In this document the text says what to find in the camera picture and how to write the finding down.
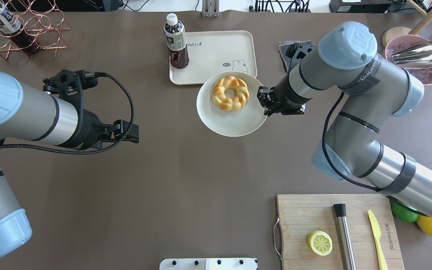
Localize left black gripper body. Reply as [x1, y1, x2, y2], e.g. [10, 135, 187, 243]
[62, 109, 133, 150]

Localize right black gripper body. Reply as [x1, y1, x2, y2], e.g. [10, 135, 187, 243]
[264, 75, 310, 116]

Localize white plate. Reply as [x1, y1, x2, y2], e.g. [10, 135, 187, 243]
[196, 72, 266, 137]

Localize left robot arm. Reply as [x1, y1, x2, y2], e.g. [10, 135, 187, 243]
[0, 70, 139, 258]

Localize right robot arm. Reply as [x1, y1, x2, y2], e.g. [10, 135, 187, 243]
[257, 21, 432, 217]

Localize glazed yellow donut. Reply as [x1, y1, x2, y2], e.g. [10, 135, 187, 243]
[211, 76, 250, 111]

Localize cream serving tray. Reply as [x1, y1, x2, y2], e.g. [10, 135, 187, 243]
[169, 30, 257, 85]

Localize red drink bottle on tray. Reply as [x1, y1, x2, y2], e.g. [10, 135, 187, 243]
[163, 13, 190, 69]

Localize grey folded cloth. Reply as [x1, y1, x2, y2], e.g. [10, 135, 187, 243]
[278, 40, 297, 72]

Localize wooden cutting board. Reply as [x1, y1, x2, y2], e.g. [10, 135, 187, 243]
[277, 194, 405, 270]

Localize bottle in rack upper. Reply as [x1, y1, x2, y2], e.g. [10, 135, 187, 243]
[0, 0, 40, 55]

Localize pink bowl with ice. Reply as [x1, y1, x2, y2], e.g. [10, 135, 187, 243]
[383, 34, 432, 86]

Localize half lemon slice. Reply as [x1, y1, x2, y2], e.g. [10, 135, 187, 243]
[307, 230, 333, 256]

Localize steel ice scoop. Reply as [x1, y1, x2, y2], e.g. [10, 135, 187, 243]
[392, 41, 432, 69]

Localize yellow plastic knife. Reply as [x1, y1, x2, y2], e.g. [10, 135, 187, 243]
[367, 210, 389, 270]

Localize green lime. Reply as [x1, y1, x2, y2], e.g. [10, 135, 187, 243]
[391, 201, 419, 222]

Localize wooden mug tree stand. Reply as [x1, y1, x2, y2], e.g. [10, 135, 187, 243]
[382, 0, 432, 47]

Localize aluminium frame post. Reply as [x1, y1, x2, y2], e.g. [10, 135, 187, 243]
[202, 0, 220, 18]

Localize copper wire bottle rack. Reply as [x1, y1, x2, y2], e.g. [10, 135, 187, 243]
[0, 0, 72, 60]

